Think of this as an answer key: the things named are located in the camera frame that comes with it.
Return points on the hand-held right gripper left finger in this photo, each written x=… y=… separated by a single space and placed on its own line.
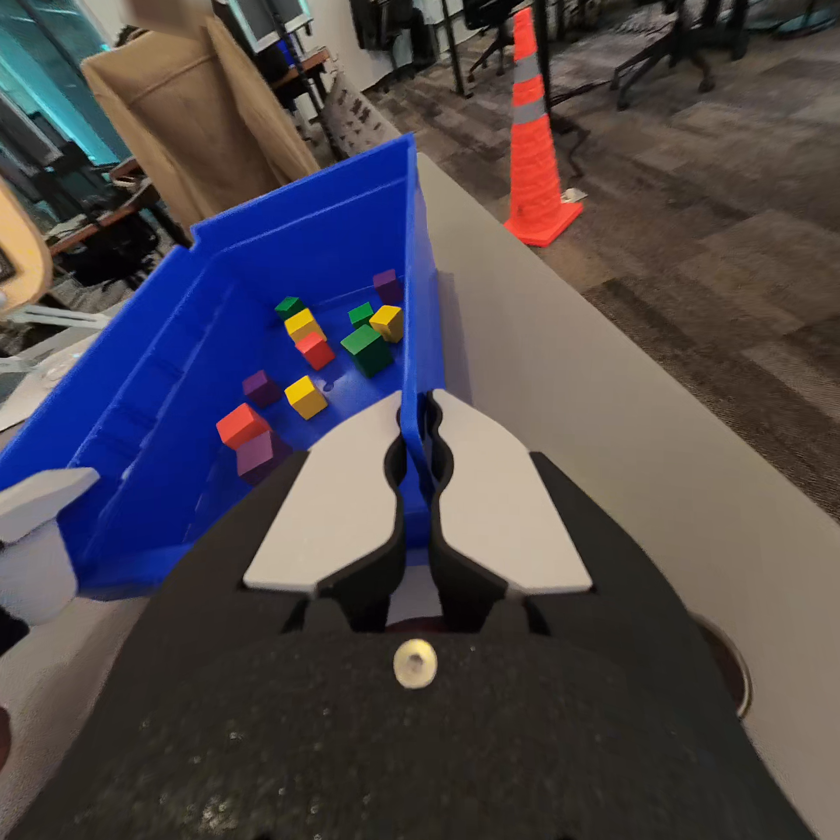
x=321 y=518

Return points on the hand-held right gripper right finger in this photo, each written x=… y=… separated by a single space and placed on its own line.
x=512 y=518

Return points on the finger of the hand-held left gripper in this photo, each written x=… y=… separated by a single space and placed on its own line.
x=39 y=499

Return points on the large green wooden cube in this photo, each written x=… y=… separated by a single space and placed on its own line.
x=366 y=348

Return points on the blue plastic bin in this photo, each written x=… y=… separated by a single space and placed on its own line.
x=164 y=367

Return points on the large red wooden cube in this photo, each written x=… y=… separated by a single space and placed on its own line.
x=239 y=425

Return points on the orange traffic cone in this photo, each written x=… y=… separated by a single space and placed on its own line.
x=535 y=164

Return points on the grey patterned cushion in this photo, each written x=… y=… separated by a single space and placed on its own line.
x=354 y=118

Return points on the tan fabric cover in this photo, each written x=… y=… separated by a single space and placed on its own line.
x=184 y=118

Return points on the black office chair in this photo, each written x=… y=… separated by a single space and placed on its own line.
x=682 y=52
x=492 y=39

